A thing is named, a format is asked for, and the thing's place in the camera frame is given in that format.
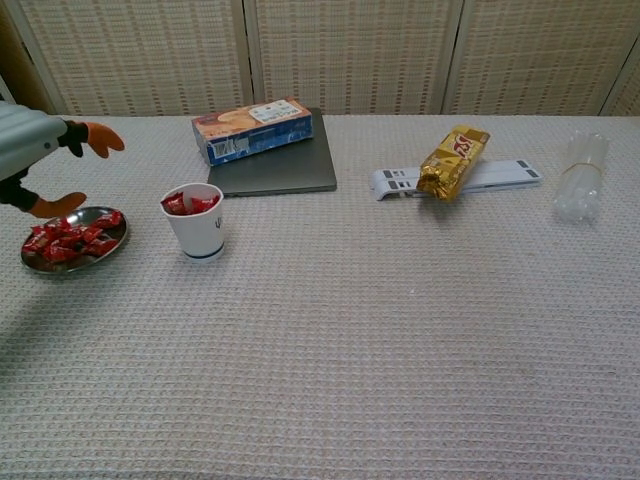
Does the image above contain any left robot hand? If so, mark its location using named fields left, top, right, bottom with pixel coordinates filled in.
left=0, top=99, right=126, bottom=219

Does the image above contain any red candy heap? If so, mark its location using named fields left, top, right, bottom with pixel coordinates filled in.
left=22, top=209, right=125, bottom=265

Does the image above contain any white paper cup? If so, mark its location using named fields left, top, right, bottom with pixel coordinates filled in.
left=159, top=182, right=227, bottom=264

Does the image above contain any metal dish of red candies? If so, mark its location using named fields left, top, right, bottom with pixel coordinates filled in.
left=20, top=205, right=129, bottom=275

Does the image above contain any brown wooden beam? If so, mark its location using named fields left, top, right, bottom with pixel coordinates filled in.
left=0, top=9, right=56, bottom=115

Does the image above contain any orange blue biscuit box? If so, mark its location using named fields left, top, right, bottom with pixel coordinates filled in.
left=191, top=98, right=316, bottom=168

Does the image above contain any grey closed laptop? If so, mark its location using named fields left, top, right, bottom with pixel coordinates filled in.
left=207, top=107, right=339, bottom=197

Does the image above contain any woven folding screen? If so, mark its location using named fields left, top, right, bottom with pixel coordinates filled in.
left=0, top=0, right=640, bottom=119

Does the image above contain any white woven tablecloth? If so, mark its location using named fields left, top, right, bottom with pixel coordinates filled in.
left=0, top=113, right=640, bottom=480

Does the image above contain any gold snack packet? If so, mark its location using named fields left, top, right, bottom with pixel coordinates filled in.
left=415, top=124, right=492, bottom=203

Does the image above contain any clear plastic tube bundle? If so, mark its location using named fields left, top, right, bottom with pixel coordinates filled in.
left=552, top=129, right=612, bottom=226

